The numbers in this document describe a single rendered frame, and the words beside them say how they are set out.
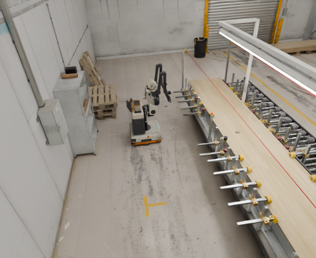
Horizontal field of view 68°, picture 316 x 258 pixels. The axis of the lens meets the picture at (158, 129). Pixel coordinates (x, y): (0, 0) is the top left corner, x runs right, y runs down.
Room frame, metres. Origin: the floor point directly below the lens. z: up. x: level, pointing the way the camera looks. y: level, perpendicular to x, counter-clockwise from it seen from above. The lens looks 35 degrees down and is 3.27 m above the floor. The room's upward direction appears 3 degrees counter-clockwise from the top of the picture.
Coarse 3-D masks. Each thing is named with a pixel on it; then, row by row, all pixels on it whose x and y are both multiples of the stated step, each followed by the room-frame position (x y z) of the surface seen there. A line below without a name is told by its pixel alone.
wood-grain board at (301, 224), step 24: (216, 96) 4.46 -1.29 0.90; (216, 120) 3.53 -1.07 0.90; (240, 120) 3.49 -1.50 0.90; (240, 144) 2.82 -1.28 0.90; (264, 144) 2.79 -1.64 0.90; (264, 168) 2.28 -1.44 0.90; (288, 168) 2.25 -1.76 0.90; (264, 192) 1.87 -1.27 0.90; (288, 192) 1.85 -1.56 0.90; (312, 192) 1.83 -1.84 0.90; (288, 216) 1.53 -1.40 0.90; (312, 216) 1.52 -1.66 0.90; (288, 240) 1.26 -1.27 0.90; (312, 240) 1.25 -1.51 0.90
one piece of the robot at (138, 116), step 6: (132, 102) 4.57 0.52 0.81; (144, 108) 4.30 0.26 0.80; (132, 114) 4.07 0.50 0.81; (138, 114) 4.07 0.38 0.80; (144, 114) 4.30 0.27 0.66; (132, 120) 4.06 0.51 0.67; (138, 120) 4.06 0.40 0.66; (144, 120) 4.27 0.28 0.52; (138, 126) 4.06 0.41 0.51; (144, 126) 4.08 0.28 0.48; (138, 132) 4.06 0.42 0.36; (144, 132) 4.08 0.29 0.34
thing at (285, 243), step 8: (208, 120) 3.94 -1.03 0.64; (224, 144) 3.08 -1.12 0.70; (232, 160) 2.74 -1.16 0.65; (240, 168) 2.47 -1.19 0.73; (232, 192) 2.60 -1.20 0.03; (256, 192) 1.99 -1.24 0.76; (240, 208) 2.28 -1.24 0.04; (272, 224) 1.59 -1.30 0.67; (280, 232) 1.44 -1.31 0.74; (256, 240) 1.76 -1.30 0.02; (280, 240) 1.40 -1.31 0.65; (288, 248) 1.27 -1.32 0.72; (288, 256) 1.23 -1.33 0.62
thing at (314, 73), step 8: (224, 24) 3.87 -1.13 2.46; (256, 24) 4.16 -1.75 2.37; (240, 32) 3.32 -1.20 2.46; (256, 32) 4.16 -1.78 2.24; (248, 40) 3.06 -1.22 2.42; (256, 40) 2.89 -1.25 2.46; (264, 48) 2.66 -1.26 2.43; (272, 48) 2.56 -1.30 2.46; (280, 56) 2.35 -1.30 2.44; (288, 56) 2.27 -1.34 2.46; (248, 64) 4.19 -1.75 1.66; (296, 64) 2.09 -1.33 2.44; (304, 64) 2.04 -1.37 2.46; (248, 72) 4.16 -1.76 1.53; (304, 72) 1.97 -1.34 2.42; (312, 72) 1.88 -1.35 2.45; (248, 80) 4.17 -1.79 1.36
